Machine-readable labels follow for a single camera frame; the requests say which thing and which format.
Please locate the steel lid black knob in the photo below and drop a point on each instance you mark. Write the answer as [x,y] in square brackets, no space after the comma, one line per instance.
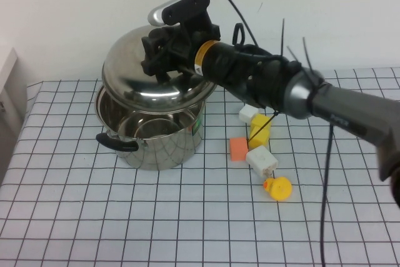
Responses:
[131,70]

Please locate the yellow rubber duck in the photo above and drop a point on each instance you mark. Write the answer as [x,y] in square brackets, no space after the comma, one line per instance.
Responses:
[279,189]

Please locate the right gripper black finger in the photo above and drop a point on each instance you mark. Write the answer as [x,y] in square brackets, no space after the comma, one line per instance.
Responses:
[153,51]
[170,71]

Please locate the orange block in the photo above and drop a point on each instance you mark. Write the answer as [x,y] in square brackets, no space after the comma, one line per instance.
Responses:
[239,149]

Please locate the white power adapter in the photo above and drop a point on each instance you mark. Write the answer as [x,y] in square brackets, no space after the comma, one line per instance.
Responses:
[261,159]

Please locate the yellow cube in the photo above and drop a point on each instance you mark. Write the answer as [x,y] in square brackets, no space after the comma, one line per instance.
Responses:
[262,139]
[260,121]

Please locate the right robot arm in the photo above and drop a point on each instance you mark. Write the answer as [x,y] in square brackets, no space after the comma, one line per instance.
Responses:
[343,107]

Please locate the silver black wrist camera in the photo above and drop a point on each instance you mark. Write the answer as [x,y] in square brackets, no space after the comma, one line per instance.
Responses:
[181,7]

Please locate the white furniture panel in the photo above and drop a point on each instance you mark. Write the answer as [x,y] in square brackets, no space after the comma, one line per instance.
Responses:
[9,73]

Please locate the white black checkered tablecloth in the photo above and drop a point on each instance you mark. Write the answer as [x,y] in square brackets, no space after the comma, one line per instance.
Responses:
[156,217]

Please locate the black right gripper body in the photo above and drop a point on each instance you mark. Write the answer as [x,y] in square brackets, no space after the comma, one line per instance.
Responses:
[200,34]

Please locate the small white cube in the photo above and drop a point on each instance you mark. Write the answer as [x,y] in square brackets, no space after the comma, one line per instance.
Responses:
[247,114]

